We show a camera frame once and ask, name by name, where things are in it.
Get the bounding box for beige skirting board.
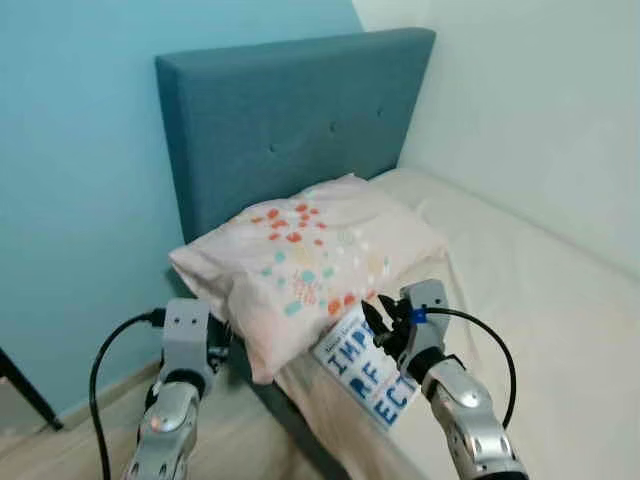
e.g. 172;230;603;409
0;358;166;446

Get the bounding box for white book blue letters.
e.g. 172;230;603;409
312;303;421;431

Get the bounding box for cream sheeted mattress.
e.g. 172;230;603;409
275;165;640;480

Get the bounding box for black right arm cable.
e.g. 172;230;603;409
425;306;518;428

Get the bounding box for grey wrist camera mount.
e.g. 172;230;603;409
162;298;212;377
398;280;449;353

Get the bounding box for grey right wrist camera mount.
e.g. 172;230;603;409
398;280;449;353

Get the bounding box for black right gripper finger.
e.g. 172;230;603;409
360;294;393;346

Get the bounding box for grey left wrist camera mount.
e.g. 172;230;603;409
162;298;212;377

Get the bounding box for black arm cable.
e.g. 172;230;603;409
425;306;518;428
88;309;167;480

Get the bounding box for pink patterned pillow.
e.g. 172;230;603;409
168;173;449;385

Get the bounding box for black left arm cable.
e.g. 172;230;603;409
88;309;167;480

